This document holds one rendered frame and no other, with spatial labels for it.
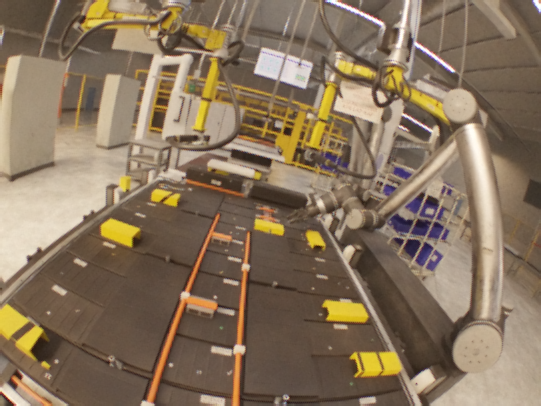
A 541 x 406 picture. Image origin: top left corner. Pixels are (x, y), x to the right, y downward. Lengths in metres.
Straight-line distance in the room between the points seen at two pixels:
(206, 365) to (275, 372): 0.17
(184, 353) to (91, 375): 0.24
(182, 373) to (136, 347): 0.12
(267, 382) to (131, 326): 0.36
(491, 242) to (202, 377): 0.92
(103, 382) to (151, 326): 0.21
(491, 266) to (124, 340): 1.08
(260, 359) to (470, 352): 0.70
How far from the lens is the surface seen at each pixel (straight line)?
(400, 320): 1.49
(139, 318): 0.66
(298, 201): 1.70
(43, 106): 5.07
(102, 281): 0.77
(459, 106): 0.96
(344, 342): 0.78
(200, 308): 0.66
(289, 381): 0.61
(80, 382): 0.59
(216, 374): 0.58
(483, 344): 0.91
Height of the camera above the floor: 1.53
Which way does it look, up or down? 18 degrees down
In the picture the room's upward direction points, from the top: 17 degrees clockwise
